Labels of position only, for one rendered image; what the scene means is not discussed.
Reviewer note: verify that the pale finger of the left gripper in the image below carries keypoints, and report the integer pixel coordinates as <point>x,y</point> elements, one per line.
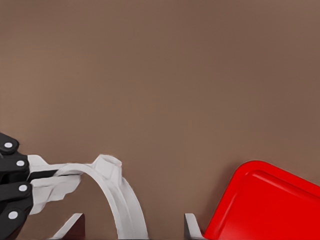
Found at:
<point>52,190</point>
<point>37,163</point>

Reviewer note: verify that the right gripper pale right finger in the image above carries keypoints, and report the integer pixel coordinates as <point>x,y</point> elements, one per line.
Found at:
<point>190,225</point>

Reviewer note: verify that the white drainage pipe clamp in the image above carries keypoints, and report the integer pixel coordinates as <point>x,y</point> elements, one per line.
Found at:
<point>125,195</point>

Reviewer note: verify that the red plastic plate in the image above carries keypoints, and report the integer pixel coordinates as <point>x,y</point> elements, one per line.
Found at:
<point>265,207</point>

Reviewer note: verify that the right gripper pale left finger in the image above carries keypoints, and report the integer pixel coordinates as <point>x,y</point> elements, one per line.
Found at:
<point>71,223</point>

